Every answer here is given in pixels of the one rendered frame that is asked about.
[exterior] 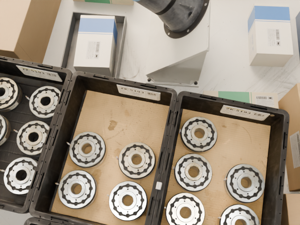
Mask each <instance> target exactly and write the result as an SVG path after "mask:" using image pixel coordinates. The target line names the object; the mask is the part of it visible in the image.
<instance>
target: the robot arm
mask: <svg viewBox="0 0 300 225"><path fill-rule="evenodd" d="M132 1H135V2H137V3H139V4H140V5H142V6H143V7H145V8H146V9H148V10H150V11H151V12H153V13H155V14H156V15H158V17H159V18H160V19H161V21H162V22H163V23H164V25H165V26H166V27H167V28H168V29H169V30H171V31H173V32H175V33H178V32H182V31H184V30H185V29H187V28H188V27H189V26H190V25H191V24H192V23H193V22H194V21H195V20H196V18H197V17H198V15H199V13H200V12H201V9H202V6H203V2H204V0H132Z"/></svg>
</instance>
